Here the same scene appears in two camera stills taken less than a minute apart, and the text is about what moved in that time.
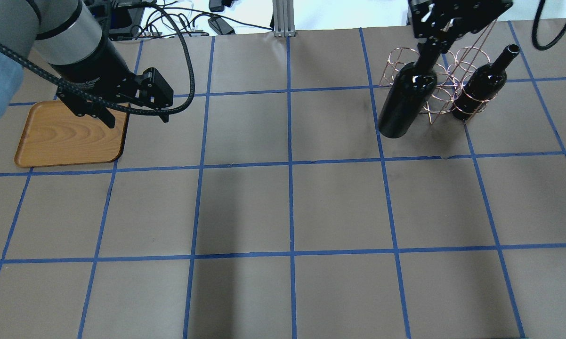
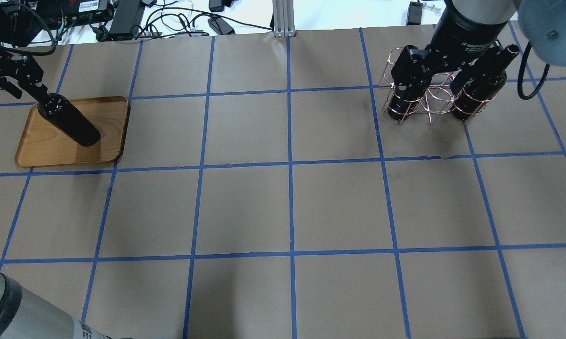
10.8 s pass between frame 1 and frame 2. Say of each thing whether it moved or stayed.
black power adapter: stayed
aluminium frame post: stayed
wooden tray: stayed
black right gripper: moved
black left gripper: moved
